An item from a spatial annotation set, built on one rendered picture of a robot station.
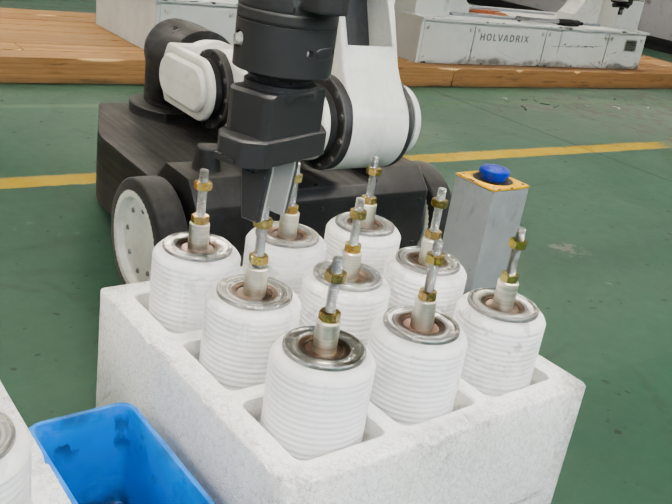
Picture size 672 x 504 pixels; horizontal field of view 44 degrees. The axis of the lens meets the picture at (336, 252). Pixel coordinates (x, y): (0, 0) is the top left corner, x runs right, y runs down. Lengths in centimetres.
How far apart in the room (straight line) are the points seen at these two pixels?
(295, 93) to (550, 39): 335
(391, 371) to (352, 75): 55
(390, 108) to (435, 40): 231
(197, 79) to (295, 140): 77
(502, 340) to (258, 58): 37
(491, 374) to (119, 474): 40
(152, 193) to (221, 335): 48
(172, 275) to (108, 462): 20
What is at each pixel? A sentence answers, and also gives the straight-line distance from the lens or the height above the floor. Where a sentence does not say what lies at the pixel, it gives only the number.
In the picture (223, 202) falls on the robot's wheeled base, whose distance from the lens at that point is 126.
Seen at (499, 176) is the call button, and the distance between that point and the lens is 110.
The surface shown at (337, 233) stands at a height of 25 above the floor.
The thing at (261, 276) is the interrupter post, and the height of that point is 27.
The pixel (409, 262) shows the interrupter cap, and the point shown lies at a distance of 95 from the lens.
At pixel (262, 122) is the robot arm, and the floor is 43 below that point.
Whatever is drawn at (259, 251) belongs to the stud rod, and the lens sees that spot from 80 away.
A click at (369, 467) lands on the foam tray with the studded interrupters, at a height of 17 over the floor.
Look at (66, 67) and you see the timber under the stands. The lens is 271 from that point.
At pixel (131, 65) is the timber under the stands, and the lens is 278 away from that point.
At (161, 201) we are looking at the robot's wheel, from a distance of 124.
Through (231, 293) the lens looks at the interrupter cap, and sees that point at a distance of 81.
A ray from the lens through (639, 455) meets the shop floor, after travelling 121.
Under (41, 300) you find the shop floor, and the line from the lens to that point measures 134.
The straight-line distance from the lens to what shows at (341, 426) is 73.
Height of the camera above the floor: 61
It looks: 22 degrees down
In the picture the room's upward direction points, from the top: 9 degrees clockwise
